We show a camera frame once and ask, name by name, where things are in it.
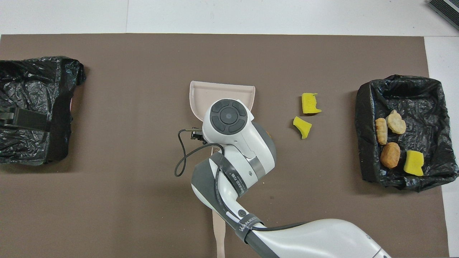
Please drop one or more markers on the small yellow sponge piece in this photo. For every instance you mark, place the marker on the small yellow sponge piece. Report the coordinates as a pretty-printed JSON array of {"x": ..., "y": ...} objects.
[{"x": 303, "y": 127}]

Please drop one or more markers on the yellow sponge chunk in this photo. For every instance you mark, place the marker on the yellow sponge chunk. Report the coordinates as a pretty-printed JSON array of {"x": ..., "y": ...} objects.
[{"x": 413, "y": 163}]

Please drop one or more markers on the brown bread roll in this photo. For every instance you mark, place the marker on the brown bread roll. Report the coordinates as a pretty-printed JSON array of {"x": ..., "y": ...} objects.
[{"x": 390, "y": 154}]

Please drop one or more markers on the beige plastic dustpan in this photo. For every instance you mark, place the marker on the beige plastic dustpan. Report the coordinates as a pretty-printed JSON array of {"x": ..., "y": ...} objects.
[{"x": 200, "y": 96}]

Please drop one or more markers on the pale bread chunk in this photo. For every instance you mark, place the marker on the pale bread chunk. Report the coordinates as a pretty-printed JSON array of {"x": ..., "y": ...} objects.
[{"x": 396, "y": 123}]

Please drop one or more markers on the black bag lined bin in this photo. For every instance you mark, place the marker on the black bag lined bin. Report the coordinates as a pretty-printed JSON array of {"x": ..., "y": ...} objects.
[
  {"x": 28, "y": 86},
  {"x": 423, "y": 104}
]

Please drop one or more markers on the notched yellow sponge block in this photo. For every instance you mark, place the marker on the notched yellow sponge block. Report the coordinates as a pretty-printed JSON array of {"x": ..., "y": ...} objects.
[{"x": 310, "y": 104}]

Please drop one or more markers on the dark grey ridged device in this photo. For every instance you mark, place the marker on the dark grey ridged device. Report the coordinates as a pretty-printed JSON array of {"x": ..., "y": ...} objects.
[{"x": 446, "y": 9}]

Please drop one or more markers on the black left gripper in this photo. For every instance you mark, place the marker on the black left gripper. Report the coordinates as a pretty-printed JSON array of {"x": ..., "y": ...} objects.
[{"x": 6, "y": 118}]

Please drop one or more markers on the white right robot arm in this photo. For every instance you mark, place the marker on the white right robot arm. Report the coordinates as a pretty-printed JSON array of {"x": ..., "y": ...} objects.
[{"x": 229, "y": 122}]

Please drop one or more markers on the brown table mat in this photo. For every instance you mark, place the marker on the brown table mat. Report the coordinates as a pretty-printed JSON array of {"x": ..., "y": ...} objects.
[{"x": 143, "y": 197}]

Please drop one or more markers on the beige hand brush black bristles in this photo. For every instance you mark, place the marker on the beige hand brush black bristles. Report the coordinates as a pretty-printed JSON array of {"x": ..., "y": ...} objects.
[{"x": 218, "y": 229}]

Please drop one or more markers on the ridged pale bread piece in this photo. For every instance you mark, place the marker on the ridged pale bread piece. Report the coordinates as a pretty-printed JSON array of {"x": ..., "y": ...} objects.
[{"x": 381, "y": 130}]

